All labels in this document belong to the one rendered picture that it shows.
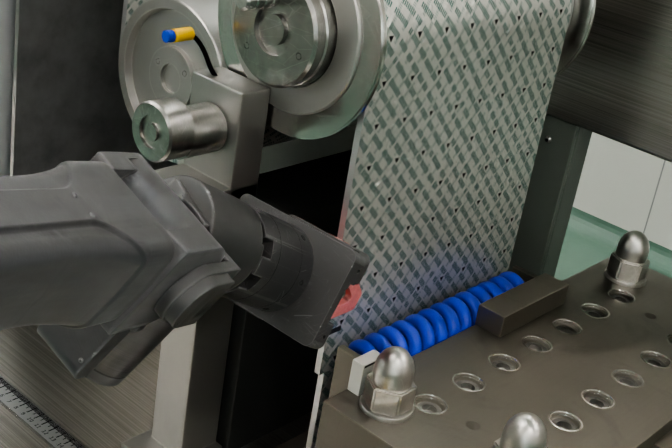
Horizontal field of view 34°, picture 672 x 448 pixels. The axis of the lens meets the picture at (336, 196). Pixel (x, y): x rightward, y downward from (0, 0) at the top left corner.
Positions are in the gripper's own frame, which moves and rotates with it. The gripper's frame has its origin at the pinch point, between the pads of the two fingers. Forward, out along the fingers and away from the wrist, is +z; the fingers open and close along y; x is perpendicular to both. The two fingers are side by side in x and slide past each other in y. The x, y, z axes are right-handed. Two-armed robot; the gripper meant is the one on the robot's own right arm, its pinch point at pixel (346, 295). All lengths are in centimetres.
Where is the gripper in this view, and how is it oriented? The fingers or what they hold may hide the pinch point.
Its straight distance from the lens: 76.5
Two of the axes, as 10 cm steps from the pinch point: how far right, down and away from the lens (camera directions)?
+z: 5.0, 2.8, 8.2
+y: 7.3, 3.7, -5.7
